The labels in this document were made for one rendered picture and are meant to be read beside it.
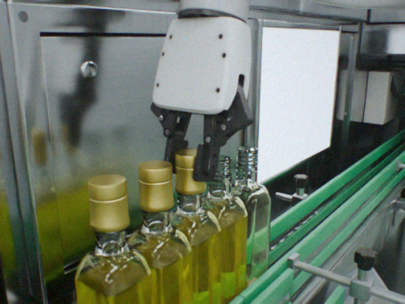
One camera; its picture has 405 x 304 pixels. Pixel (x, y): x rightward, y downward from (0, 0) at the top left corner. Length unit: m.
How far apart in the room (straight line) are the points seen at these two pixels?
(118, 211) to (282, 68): 0.59
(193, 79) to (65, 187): 0.20
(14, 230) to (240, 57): 0.32
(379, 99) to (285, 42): 0.72
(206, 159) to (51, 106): 0.18
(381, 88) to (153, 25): 1.09
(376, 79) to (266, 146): 0.75
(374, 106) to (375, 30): 0.28
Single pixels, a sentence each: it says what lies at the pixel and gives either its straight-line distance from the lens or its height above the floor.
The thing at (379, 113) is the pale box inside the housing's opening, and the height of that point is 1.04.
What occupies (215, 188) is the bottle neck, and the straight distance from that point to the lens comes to 0.50.
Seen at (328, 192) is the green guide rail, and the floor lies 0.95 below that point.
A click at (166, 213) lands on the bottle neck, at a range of 0.42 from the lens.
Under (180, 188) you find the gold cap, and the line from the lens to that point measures 0.45.
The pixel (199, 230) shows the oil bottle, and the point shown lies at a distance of 0.45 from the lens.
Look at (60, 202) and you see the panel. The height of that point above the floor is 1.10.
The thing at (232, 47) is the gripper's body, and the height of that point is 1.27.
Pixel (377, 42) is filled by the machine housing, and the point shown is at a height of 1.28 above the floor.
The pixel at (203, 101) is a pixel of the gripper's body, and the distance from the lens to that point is 0.41.
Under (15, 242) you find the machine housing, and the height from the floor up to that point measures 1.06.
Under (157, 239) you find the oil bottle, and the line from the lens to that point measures 0.42.
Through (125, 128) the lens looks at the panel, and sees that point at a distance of 0.55.
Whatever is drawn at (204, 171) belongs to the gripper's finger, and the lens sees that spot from 0.43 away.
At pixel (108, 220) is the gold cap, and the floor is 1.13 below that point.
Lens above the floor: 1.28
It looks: 16 degrees down
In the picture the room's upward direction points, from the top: straight up
